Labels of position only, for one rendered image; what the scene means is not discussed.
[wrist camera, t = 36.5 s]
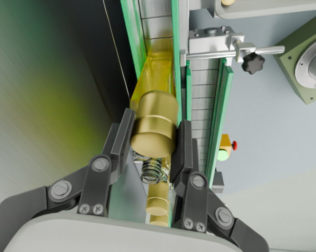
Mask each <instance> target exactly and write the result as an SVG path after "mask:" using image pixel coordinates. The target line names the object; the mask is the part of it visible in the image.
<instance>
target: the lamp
mask: <svg viewBox="0 0 316 252"><path fill-rule="evenodd" d="M227 158H228V152H227V150H225V149H219V151H218V156H217V159H218V160H220V161H224V160H226V159H227Z"/></svg>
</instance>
